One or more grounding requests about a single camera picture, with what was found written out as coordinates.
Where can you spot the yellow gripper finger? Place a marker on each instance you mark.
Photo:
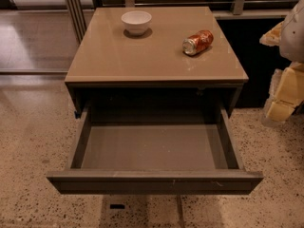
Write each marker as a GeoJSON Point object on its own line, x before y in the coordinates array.
{"type": "Point", "coordinates": [286, 92]}
{"type": "Point", "coordinates": [272, 37]}

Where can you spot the grey top drawer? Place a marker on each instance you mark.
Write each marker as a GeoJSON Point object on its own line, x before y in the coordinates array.
{"type": "Point", "coordinates": [155, 152]}

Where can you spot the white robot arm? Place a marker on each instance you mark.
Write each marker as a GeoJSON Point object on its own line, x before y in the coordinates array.
{"type": "Point", "coordinates": [291, 44]}

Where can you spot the grey drawer cabinet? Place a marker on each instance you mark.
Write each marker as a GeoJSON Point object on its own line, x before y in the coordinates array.
{"type": "Point", "coordinates": [109, 57]}

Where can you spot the orange soda can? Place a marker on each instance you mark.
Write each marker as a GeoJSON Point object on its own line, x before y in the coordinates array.
{"type": "Point", "coordinates": [198, 42]}

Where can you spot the white ceramic bowl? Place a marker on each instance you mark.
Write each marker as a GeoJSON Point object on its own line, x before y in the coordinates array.
{"type": "Point", "coordinates": [136, 22]}

